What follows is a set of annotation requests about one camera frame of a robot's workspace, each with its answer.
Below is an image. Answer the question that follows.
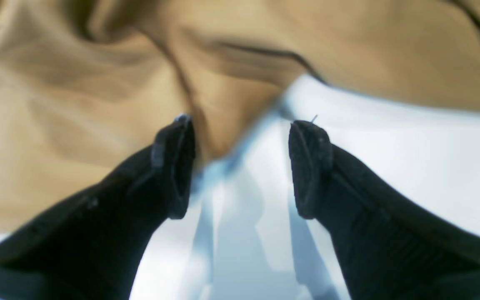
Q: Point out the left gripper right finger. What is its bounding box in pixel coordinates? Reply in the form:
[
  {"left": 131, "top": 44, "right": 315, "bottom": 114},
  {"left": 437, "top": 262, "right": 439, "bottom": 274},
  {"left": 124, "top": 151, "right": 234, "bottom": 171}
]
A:
[{"left": 288, "top": 121, "right": 480, "bottom": 300}]

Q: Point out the brown t-shirt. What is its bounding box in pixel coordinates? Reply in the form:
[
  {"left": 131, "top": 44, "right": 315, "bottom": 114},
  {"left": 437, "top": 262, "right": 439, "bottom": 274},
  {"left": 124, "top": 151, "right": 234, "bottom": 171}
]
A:
[{"left": 0, "top": 0, "right": 480, "bottom": 233}]

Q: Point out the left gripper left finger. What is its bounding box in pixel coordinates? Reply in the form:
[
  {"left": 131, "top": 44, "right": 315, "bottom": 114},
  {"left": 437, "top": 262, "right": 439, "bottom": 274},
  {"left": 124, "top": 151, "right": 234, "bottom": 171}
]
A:
[{"left": 0, "top": 115, "right": 195, "bottom": 300}]

